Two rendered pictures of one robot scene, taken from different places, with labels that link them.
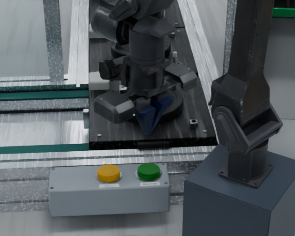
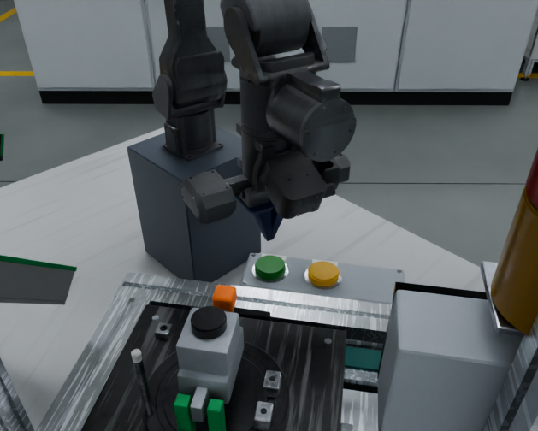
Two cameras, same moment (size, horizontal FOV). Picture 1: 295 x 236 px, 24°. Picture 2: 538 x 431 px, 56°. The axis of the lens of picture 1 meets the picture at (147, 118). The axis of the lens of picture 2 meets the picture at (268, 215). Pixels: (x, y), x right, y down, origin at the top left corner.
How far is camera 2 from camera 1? 1.49 m
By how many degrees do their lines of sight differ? 111
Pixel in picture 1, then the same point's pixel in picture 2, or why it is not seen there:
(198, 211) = not seen: hidden behind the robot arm
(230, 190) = (221, 134)
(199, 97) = (101, 414)
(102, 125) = (319, 365)
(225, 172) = (215, 144)
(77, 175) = (365, 285)
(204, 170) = (233, 152)
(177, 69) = (208, 183)
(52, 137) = not seen: outside the picture
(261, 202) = not seen: hidden behind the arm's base
